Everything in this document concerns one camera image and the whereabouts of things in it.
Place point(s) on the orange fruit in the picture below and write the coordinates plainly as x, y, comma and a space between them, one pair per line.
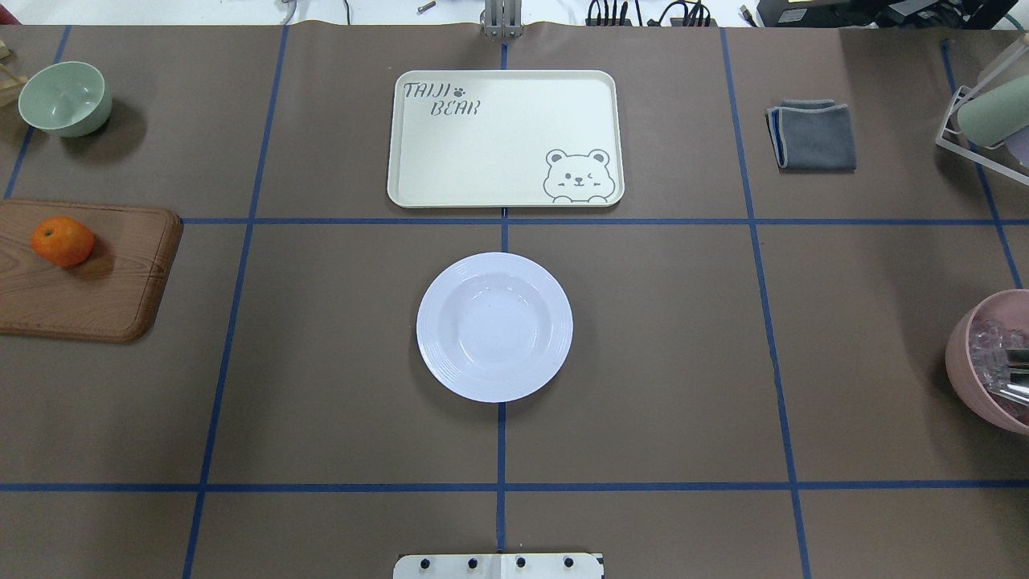
63, 241

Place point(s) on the cream bear serving tray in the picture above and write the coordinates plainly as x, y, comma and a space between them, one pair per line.
505, 138

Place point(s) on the white round plate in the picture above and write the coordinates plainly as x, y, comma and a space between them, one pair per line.
494, 327

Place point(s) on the folded grey cloth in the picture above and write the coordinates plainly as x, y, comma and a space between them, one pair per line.
812, 135

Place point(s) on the wooden cutting board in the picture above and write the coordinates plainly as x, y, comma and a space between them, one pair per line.
112, 297

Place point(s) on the ice cubes pile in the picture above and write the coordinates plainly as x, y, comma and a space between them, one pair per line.
986, 335

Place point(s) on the green bowl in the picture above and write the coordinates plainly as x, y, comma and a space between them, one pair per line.
67, 99

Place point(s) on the pink bowl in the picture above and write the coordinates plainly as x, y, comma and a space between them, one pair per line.
1009, 307

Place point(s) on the sage green cup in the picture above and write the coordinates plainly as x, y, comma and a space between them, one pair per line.
987, 119

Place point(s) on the metal scoop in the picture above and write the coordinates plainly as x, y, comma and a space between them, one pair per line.
1007, 374

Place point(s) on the purple cup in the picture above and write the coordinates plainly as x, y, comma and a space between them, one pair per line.
1017, 145

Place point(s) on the aluminium frame post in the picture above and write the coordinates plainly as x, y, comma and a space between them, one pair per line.
502, 19

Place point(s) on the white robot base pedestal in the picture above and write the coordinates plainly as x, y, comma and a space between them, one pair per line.
501, 565

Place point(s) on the white wire cup rack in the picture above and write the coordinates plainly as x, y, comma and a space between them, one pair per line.
950, 136

